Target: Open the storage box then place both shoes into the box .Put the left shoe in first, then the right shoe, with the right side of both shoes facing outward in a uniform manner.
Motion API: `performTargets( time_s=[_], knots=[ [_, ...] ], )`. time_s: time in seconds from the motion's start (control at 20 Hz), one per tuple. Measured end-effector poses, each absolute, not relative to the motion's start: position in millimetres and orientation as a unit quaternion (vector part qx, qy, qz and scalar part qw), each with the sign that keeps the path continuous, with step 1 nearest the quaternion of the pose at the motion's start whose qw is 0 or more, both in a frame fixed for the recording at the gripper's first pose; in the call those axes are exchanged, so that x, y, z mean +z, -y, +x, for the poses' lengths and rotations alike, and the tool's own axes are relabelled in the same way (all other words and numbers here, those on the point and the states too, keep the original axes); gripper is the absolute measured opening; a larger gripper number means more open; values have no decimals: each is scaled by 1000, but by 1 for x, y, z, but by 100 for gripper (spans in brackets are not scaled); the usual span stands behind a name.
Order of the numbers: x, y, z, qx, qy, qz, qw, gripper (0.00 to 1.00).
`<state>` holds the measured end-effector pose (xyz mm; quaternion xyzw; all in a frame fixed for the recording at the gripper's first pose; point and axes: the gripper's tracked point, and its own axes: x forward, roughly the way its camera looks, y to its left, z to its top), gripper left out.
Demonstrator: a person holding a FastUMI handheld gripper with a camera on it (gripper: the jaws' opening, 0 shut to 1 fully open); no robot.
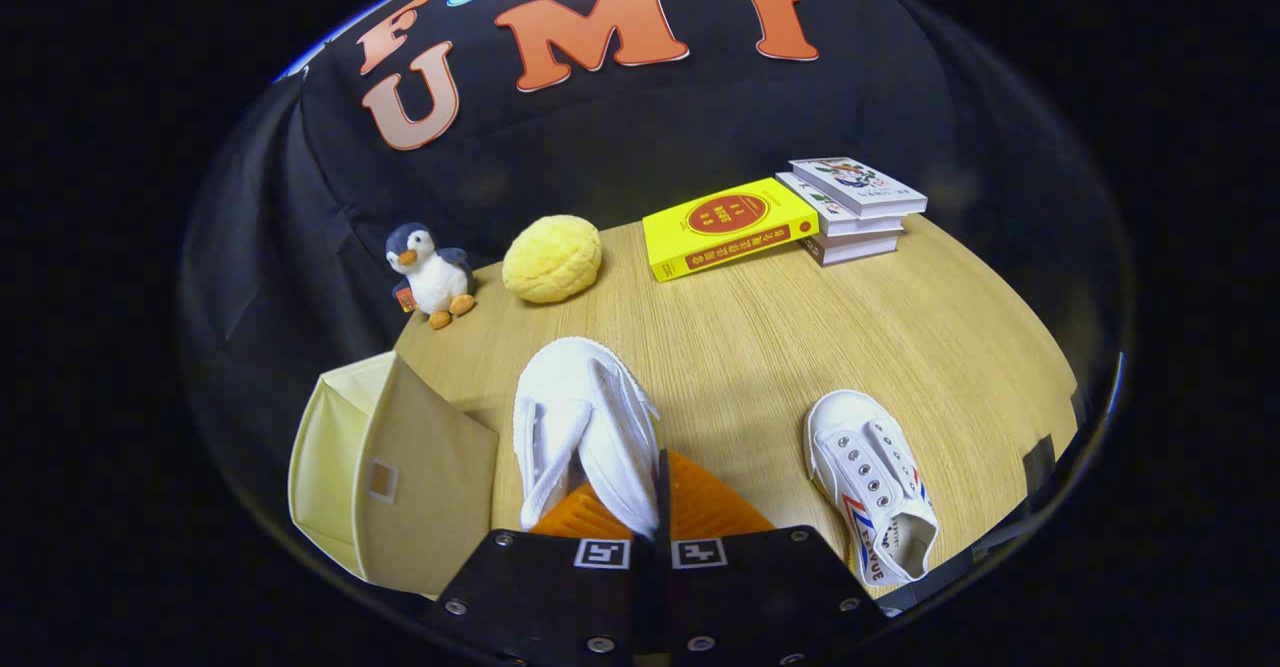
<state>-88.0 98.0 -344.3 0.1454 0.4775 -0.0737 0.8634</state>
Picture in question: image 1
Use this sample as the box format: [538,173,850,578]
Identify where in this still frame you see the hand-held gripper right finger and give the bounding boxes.
[655,447,891,667]

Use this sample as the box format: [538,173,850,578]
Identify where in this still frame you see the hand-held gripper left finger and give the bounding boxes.
[420,482,661,667]

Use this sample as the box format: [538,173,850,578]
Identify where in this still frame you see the white canvas shoe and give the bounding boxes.
[804,389,942,589]
[512,336,663,540]

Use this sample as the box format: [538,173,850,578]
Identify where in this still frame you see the beige fabric storage box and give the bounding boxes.
[288,350,500,598]

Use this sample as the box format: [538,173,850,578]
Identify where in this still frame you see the yellow plush bread toy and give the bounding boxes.
[502,214,604,305]

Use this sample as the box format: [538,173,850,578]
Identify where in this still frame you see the yellow book with red circle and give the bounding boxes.
[642,177,821,283]

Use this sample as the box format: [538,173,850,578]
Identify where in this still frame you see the penguin plush toy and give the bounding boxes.
[385,222,478,331]

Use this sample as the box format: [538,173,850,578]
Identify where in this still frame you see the dark grey block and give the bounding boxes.
[1020,434,1059,493]

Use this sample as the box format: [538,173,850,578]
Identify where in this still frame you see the white illustrated cover book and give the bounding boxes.
[788,156,929,219]

